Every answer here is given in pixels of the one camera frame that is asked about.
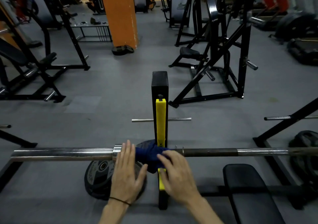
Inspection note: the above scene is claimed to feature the black incline bench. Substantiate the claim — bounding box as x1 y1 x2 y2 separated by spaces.
0 0 66 103

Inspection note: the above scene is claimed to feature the blue cleaning cloth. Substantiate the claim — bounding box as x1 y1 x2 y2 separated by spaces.
135 141 174 174

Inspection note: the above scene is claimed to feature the black elliptical trainer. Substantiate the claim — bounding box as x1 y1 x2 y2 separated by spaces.
269 12 318 43

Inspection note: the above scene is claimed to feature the black hair tie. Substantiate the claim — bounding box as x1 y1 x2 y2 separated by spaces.
109 197 132 206

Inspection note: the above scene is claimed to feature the black wire frame table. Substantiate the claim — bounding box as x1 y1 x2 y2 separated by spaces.
71 22 113 43

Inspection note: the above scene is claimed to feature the grey cloth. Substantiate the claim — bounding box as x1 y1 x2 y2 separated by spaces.
136 139 156 148

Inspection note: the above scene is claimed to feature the person's left hand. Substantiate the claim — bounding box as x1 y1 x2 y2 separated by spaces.
109 140 149 206

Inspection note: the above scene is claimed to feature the black bench press rack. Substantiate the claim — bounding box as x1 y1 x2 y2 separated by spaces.
132 71 318 211

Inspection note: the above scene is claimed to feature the black rack base frame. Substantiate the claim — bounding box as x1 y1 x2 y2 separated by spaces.
0 124 38 192

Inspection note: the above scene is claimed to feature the black and red lever machine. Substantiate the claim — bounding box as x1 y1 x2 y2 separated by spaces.
168 0 259 108

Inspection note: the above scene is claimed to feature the wide orange pillar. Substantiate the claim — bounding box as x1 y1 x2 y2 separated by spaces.
98 0 139 49

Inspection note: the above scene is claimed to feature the yellow bar hook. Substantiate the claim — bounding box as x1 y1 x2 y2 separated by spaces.
155 98 167 191

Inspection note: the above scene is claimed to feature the steel barbell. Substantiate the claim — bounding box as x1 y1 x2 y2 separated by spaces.
10 145 318 162

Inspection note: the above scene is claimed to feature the black weight plate white lettering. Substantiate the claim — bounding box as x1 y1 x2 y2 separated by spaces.
84 156 147 201

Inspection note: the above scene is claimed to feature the person's right hand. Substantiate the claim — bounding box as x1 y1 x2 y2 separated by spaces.
156 149 202 206

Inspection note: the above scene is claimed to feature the narrow orange pillar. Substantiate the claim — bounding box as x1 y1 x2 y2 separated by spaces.
0 20 20 49

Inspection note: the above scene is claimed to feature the black squat rack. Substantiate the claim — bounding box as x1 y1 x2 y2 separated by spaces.
53 0 91 71

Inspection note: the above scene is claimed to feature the black plate-loaded machine frame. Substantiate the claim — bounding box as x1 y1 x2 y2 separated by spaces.
175 0 212 47

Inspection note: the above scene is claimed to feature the large black weight plate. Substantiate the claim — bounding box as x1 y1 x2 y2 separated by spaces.
289 131 318 182

